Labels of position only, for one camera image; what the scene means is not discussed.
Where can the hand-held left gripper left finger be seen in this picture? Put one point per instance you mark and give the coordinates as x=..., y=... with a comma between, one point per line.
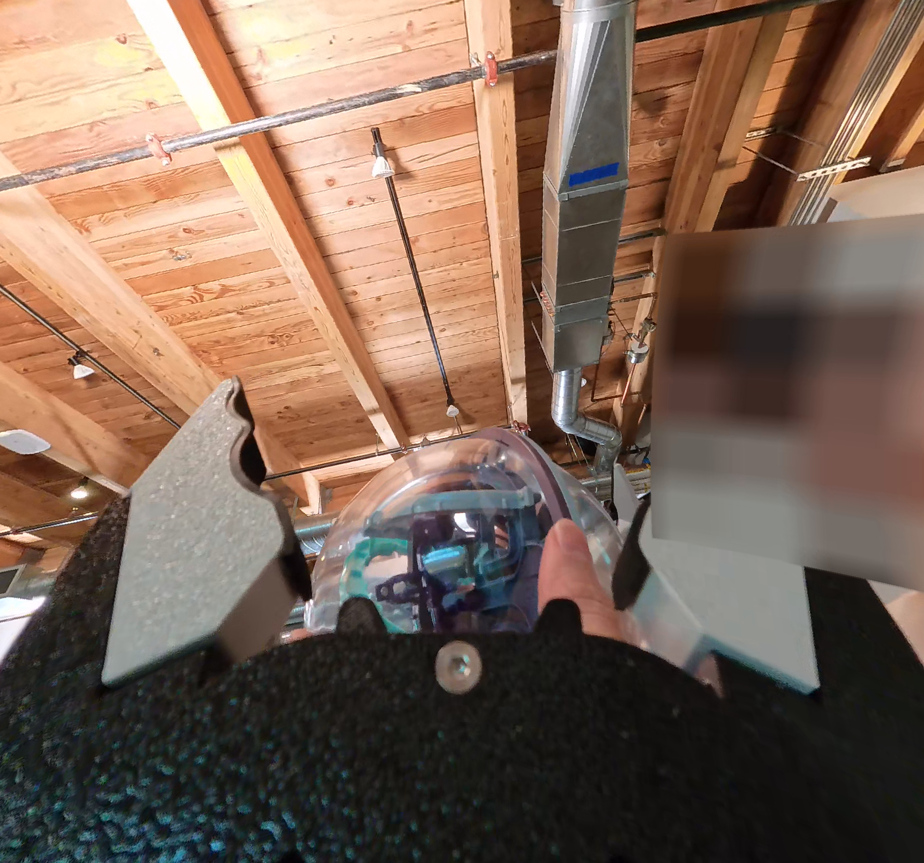
x=188, y=552

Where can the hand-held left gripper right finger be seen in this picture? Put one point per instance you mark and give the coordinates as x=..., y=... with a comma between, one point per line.
x=743, y=610

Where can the clear maze ball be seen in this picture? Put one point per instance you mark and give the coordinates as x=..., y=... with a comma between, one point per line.
x=433, y=516

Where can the round metal duct elbow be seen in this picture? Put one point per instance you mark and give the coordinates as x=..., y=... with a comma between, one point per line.
x=570, y=401

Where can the person's left hand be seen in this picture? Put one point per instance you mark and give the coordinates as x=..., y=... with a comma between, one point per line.
x=577, y=574

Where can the white ceiling access point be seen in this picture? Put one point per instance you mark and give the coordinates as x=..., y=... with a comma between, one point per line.
x=25, y=442

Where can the metal ceiling pipe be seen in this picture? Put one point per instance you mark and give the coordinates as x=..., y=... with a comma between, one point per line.
x=289, y=117

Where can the metal conduit bundle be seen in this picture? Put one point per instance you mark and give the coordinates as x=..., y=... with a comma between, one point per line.
x=859, y=112

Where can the black track light rail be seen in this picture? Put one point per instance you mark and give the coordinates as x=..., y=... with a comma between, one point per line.
x=382, y=166
x=81, y=370

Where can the rectangular metal air duct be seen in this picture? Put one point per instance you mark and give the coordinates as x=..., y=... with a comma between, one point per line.
x=585, y=227

